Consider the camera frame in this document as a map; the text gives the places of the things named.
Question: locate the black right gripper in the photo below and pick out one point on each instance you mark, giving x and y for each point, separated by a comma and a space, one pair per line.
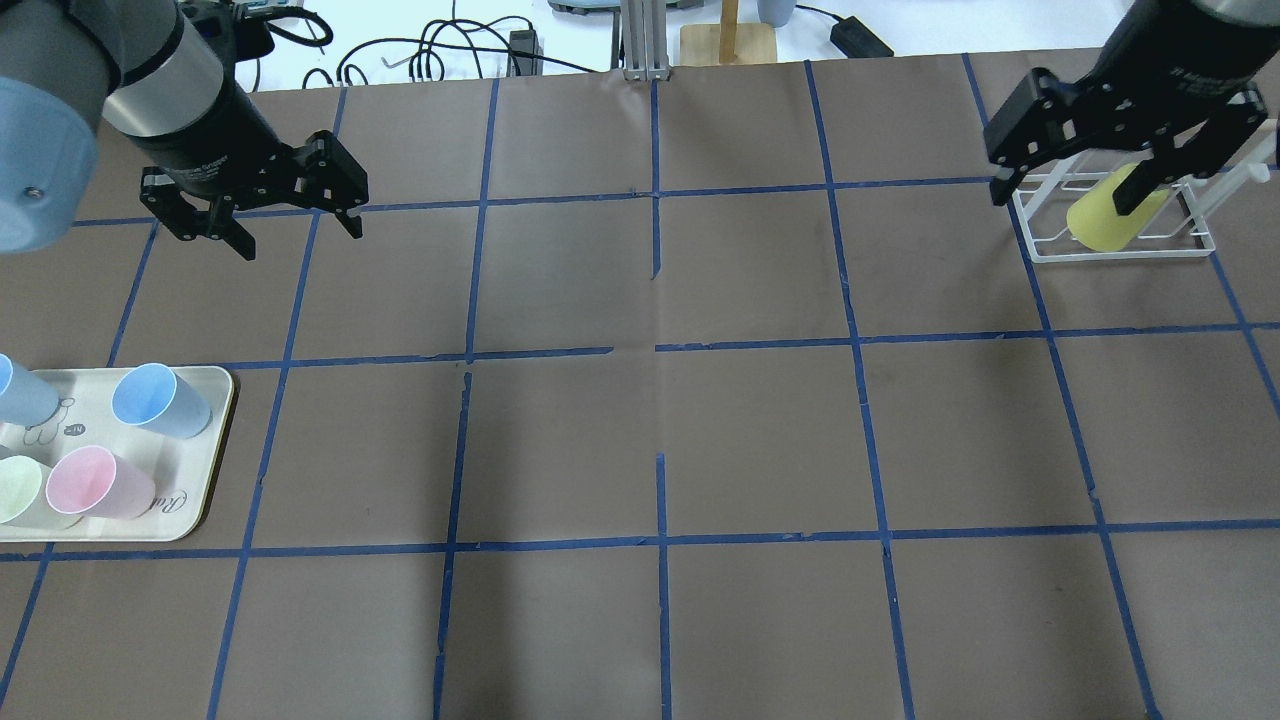
1172, 62

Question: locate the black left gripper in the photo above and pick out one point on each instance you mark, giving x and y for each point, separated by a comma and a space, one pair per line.
212, 143

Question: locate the yellow plastic cup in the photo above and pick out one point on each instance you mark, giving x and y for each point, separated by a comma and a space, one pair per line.
1093, 222

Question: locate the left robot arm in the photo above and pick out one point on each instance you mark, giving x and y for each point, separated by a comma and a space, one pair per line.
162, 74

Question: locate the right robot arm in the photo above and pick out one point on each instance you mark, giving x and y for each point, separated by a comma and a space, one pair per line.
1174, 79

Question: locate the light blue cup far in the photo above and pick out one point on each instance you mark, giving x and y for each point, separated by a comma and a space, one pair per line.
152, 397

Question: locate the light blue cup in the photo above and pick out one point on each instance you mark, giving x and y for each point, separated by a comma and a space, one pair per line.
152, 397
26, 399

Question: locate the light blue cup near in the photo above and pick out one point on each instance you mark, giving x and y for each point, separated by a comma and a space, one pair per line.
26, 399

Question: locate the pink plastic cup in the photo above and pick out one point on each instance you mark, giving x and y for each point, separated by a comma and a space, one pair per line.
93, 482

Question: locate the cream white plastic cup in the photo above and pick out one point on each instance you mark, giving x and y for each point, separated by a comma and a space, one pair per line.
23, 501

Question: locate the black power adapter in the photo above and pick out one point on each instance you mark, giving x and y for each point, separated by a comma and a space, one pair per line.
857, 41

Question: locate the beige plastic tray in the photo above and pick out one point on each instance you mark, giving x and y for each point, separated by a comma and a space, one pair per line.
128, 455

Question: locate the wooden mug tree stand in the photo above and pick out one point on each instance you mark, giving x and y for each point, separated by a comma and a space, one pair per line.
729, 42

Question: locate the white wire cup rack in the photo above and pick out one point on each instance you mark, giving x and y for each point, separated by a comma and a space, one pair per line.
1180, 230

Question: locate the aluminium frame post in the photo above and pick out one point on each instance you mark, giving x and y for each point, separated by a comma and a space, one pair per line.
643, 40

